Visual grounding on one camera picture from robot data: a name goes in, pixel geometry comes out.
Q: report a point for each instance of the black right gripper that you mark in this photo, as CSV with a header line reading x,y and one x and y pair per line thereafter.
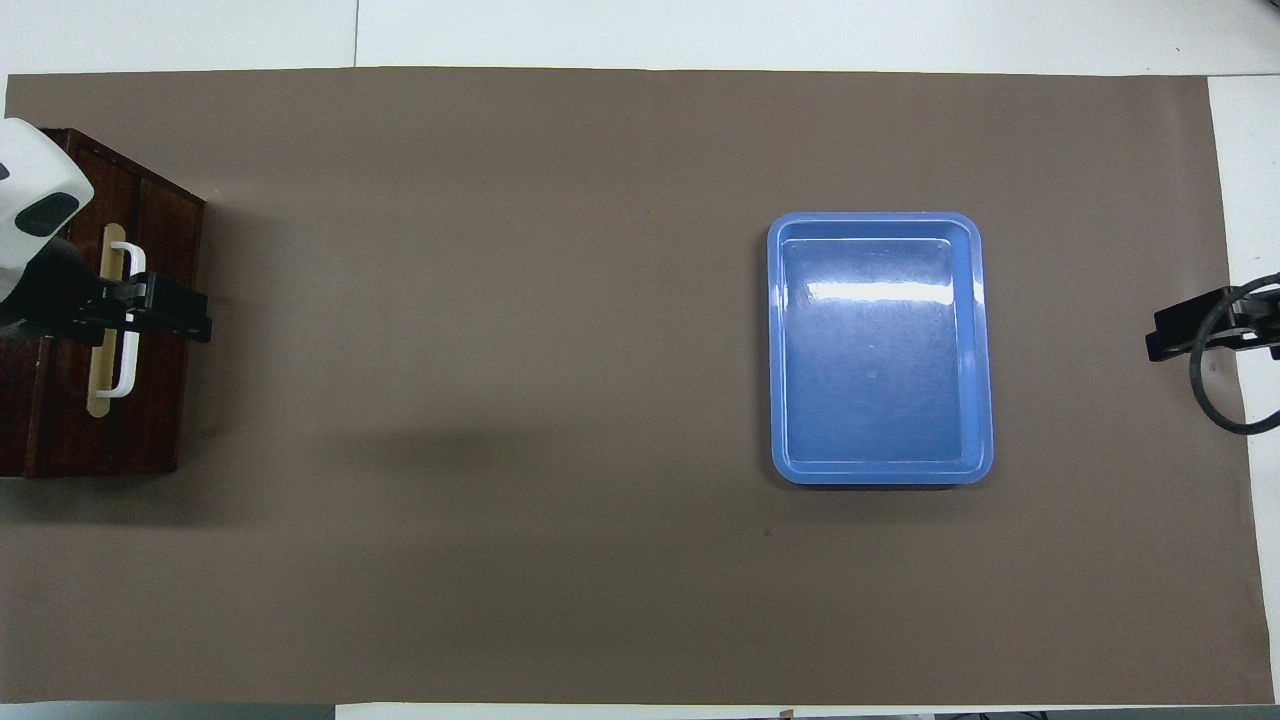
x,y
1265,320

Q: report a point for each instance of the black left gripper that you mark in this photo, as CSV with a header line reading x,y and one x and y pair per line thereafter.
x,y
60,295

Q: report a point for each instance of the dark brown wooden cabinet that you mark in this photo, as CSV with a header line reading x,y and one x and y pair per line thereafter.
x,y
160,420

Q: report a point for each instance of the blue plastic tray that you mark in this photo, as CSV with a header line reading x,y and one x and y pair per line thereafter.
x,y
880,380

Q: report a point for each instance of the brown table mat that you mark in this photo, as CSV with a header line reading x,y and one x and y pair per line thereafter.
x,y
500,400

